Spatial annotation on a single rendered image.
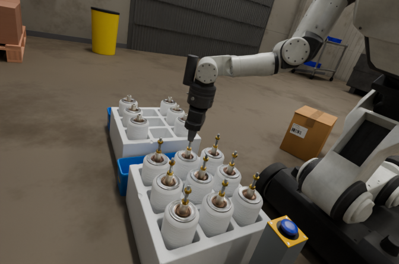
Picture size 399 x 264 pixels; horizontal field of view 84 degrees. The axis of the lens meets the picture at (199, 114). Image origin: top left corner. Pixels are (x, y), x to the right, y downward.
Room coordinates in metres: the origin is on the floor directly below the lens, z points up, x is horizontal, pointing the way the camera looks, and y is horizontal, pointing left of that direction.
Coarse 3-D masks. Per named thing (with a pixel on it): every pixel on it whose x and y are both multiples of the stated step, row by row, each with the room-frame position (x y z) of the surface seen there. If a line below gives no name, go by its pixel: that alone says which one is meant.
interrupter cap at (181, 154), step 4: (180, 152) 0.72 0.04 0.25; (184, 152) 0.73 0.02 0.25; (192, 152) 0.74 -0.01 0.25; (180, 156) 0.70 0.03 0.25; (184, 156) 0.71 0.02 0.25; (192, 156) 0.72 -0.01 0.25; (196, 156) 0.72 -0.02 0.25; (184, 160) 0.68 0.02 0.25; (188, 160) 0.68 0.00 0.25; (192, 160) 0.69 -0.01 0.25
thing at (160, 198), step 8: (152, 184) 0.54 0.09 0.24; (152, 192) 0.52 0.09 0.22; (160, 192) 0.51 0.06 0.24; (168, 192) 0.51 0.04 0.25; (176, 192) 0.52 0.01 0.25; (152, 200) 0.52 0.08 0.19; (160, 200) 0.50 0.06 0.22; (168, 200) 0.51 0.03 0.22; (152, 208) 0.51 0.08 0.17; (160, 208) 0.50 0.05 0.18
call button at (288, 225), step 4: (284, 220) 0.42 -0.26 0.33; (288, 220) 0.42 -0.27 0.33; (280, 224) 0.41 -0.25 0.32; (284, 224) 0.40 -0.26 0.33; (288, 224) 0.41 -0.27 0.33; (292, 224) 0.41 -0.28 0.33; (284, 228) 0.39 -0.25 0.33; (288, 228) 0.39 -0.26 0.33; (292, 228) 0.40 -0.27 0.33; (296, 228) 0.40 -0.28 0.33; (284, 232) 0.39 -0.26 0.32; (288, 232) 0.39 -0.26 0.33; (292, 232) 0.39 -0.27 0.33; (296, 232) 0.39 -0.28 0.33
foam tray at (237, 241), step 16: (128, 176) 0.67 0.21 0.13; (128, 192) 0.65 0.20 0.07; (144, 192) 0.56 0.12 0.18; (128, 208) 0.62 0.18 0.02; (144, 208) 0.49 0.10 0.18; (144, 224) 0.46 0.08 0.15; (160, 224) 0.48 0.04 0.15; (256, 224) 0.53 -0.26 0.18; (144, 240) 0.45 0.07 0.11; (160, 240) 0.40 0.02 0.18; (208, 240) 0.44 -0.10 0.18; (224, 240) 0.45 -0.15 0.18; (240, 240) 0.48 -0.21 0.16; (256, 240) 0.52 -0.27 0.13; (144, 256) 0.43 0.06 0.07; (160, 256) 0.36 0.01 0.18; (176, 256) 0.37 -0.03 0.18; (192, 256) 0.39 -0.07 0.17; (208, 256) 0.42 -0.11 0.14; (224, 256) 0.46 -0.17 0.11; (240, 256) 0.49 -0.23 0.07
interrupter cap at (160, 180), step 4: (160, 176) 0.56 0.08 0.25; (164, 176) 0.57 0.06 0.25; (176, 176) 0.58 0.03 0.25; (156, 180) 0.54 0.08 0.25; (160, 180) 0.54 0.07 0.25; (164, 180) 0.55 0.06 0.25; (172, 180) 0.56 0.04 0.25; (176, 180) 0.56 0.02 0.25; (160, 184) 0.53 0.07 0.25; (164, 184) 0.53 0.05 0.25; (168, 184) 0.54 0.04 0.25; (172, 184) 0.54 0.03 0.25; (176, 184) 0.54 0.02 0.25; (164, 188) 0.51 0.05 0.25; (168, 188) 0.52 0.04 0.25; (172, 188) 0.52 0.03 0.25; (176, 188) 0.53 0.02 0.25
